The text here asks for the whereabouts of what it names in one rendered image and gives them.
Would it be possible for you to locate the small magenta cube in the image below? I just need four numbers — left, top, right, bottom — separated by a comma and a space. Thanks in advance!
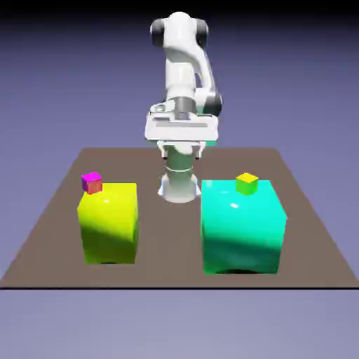
80, 171, 104, 196

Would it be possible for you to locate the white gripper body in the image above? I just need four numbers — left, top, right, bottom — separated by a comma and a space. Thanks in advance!
144, 114, 220, 148

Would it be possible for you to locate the large turquoise box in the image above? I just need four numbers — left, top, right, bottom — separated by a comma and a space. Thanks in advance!
200, 179, 288, 276

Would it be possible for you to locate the large yellow box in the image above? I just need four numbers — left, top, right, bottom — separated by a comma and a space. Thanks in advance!
76, 182, 140, 265

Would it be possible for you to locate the small yellow cube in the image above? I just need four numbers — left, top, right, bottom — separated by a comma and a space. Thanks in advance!
235, 172, 259, 196

